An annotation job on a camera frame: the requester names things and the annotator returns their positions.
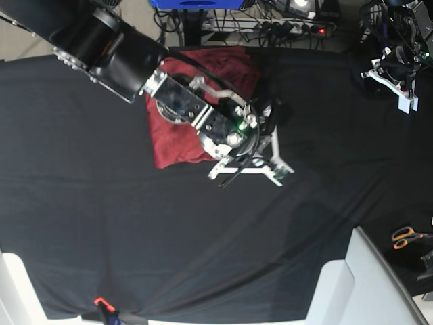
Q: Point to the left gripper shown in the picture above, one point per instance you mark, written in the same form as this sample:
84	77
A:
396	69

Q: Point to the red long-sleeve T-shirt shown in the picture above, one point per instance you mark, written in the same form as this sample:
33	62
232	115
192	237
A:
179	143

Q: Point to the white power strip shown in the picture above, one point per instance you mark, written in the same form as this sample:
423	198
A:
284	26

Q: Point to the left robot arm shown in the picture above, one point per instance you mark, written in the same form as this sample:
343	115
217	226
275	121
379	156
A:
404	32

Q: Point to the white table frame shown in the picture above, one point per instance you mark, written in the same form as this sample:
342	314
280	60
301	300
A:
361	288
19	302

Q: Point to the blue box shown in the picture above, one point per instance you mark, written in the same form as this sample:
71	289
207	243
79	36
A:
197	4

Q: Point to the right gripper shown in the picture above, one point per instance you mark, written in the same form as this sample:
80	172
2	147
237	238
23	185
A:
253	156

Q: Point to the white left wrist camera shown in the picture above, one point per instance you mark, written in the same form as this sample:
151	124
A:
408	105

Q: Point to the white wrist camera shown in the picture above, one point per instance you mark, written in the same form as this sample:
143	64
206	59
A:
279	170
408	105

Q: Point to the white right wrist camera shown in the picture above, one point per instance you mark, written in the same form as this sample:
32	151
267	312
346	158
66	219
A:
279	170

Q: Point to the white table frame left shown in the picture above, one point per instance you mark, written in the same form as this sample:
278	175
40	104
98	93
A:
19	302

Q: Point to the blue clamp with orange tip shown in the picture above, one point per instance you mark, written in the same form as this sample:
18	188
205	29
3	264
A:
108	314

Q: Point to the white table frame right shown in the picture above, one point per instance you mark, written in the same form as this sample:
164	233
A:
361	288

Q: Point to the yellow-handled scissors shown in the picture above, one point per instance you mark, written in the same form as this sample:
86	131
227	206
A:
406	235

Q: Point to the black crumpled object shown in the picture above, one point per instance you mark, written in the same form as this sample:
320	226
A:
427	261

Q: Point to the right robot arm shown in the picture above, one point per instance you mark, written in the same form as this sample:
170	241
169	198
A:
91	37

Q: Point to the black table cloth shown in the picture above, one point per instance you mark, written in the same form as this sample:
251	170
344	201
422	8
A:
84	207

